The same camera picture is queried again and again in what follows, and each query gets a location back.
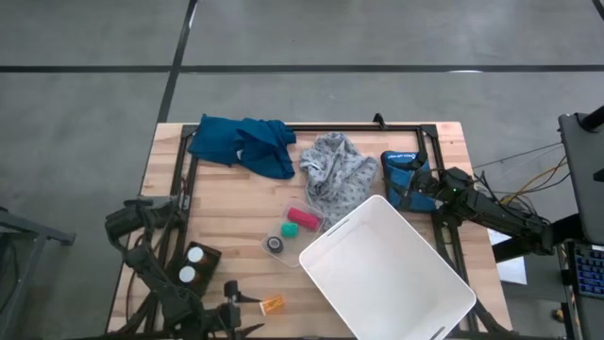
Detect white paper sheet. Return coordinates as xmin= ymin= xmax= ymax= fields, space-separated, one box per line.
xmin=487 ymin=228 xmax=529 ymax=286

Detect grey patterned hospital gown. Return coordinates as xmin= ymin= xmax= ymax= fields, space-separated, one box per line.
xmin=298 ymin=131 xmax=379 ymax=232

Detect clear plastic bin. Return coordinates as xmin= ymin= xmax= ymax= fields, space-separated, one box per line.
xmin=260 ymin=197 xmax=327 ymax=269

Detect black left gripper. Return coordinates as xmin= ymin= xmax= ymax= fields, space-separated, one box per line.
xmin=216 ymin=280 xmax=266 ymax=340

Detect red bandage roll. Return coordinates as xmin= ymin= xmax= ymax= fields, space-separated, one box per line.
xmin=286 ymin=206 xmax=321 ymax=232

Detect backlit keyboard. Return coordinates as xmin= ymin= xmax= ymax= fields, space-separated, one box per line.
xmin=567 ymin=241 xmax=604 ymax=300

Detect black metal rig frame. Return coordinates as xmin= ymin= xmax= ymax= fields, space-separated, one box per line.
xmin=106 ymin=112 xmax=516 ymax=340

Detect bundle of loose cables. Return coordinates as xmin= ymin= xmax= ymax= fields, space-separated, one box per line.
xmin=471 ymin=141 xmax=568 ymax=224

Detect black bottle tray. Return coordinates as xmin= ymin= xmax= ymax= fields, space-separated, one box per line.
xmin=176 ymin=240 xmax=224 ymax=299

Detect grey metal cart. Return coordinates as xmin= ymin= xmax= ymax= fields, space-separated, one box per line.
xmin=0 ymin=205 xmax=77 ymax=328

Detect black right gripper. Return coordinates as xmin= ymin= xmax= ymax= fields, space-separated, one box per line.
xmin=387 ymin=150 xmax=448 ymax=210

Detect blue first aid pouch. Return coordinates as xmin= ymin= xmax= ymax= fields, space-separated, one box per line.
xmin=380 ymin=149 xmax=438 ymax=213

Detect white perforated plastic basket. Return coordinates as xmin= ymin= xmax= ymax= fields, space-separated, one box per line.
xmin=297 ymin=194 xmax=478 ymax=340

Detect dark blue scrub garment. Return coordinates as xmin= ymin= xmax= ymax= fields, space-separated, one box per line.
xmin=187 ymin=113 xmax=298 ymax=181

